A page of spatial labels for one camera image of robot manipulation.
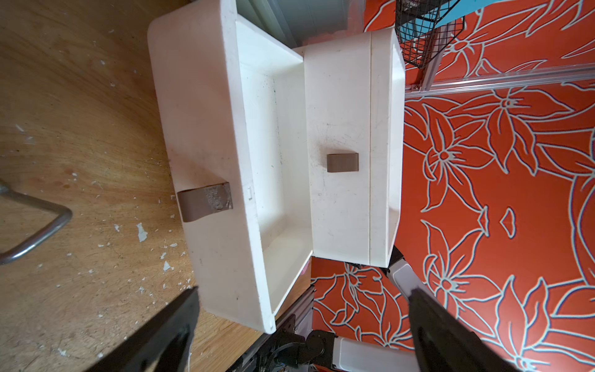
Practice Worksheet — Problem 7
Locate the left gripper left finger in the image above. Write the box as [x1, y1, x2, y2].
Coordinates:
[88, 287, 200, 371]

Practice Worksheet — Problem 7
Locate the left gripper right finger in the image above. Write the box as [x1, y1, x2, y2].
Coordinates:
[408, 289, 511, 371]

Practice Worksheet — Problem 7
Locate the white drawer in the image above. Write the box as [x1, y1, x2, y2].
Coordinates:
[148, 1, 313, 333]

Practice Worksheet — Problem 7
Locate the white drawer cabinet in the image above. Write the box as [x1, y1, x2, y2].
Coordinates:
[304, 29, 405, 268]

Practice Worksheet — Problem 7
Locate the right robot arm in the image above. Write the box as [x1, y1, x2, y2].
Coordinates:
[257, 331, 420, 371]

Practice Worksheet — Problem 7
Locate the blue white box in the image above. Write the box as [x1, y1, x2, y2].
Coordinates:
[437, 0, 500, 27]

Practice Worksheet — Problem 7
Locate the grey plastic bin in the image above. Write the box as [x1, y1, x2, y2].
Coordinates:
[236, 0, 366, 48]

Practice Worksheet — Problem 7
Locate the metal wire clip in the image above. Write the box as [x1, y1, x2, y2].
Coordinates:
[0, 178, 74, 267]

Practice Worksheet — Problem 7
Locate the black wire wall basket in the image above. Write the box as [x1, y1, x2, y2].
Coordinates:
[394, 0, 465, 69]

